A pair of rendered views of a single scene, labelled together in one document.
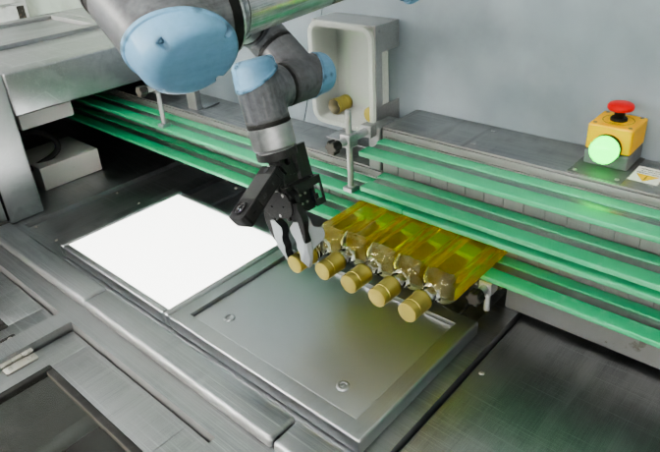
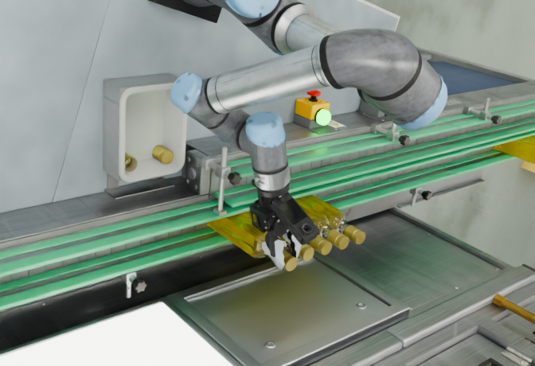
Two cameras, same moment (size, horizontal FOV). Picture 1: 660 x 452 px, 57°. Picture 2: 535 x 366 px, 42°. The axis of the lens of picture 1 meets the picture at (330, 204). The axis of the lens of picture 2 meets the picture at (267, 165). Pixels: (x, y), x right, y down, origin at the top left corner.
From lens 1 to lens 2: 167 cm
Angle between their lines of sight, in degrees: 76
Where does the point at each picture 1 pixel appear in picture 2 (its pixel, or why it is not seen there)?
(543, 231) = (323, 173)
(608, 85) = not seen: hidden behind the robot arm
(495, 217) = (302, 178)
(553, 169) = (314, 136)
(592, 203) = (345, 143)
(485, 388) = (355, 269)
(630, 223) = (369, 143)
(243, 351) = (319, 340)
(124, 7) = (435, 79)
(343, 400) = (373, 308)
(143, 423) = not seen: outside the picture
